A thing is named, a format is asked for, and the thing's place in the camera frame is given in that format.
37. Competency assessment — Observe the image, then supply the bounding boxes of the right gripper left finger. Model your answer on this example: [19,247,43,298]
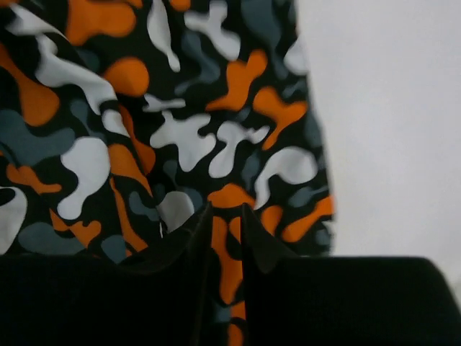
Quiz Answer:
[1,205,212,345]

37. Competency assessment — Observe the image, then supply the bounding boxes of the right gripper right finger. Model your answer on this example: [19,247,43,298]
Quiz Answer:
[241,205,460,345]

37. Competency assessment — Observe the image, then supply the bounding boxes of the camouflage orange black shorts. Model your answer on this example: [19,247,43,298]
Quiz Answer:
[1,1,333,345]

